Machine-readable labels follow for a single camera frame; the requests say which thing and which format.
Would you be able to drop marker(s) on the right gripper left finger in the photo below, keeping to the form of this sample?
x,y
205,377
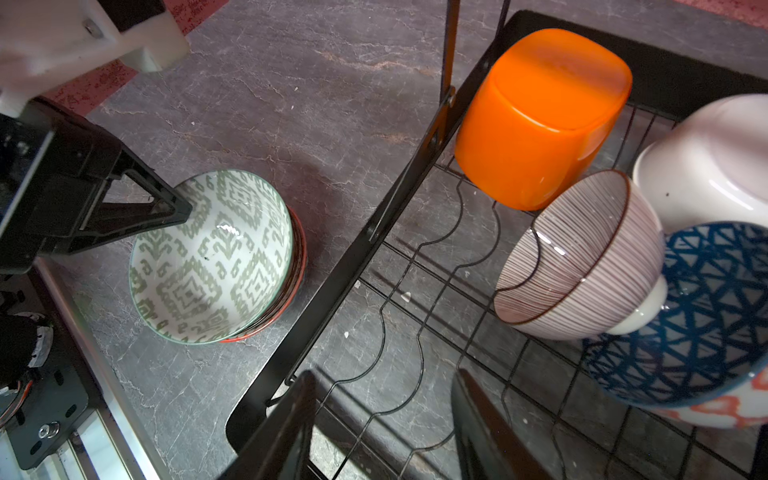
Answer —
x,y
280,447

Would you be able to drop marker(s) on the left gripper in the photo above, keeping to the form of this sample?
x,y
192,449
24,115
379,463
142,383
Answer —
x,y
56,169

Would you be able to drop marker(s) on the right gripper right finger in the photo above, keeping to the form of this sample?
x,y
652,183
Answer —
x,y
486,445

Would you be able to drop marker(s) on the green patterned bowl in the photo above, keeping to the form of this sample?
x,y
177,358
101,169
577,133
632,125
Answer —
x,y
210,277

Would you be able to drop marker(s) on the blue patterned bowl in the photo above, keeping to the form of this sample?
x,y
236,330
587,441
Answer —
x,y
703,359

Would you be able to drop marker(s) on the orange bowl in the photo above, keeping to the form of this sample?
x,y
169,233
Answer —
x,y
540,117

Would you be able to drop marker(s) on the white bowl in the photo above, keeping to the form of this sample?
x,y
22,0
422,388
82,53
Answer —
x,y
712,167

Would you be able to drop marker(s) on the black wire dish rack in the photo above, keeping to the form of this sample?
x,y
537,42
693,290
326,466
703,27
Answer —
x,y
372,356

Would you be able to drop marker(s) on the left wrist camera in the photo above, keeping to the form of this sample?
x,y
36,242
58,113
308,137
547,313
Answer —
x,y
45,44

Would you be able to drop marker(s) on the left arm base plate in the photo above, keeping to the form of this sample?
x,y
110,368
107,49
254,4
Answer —
x,y
58,402

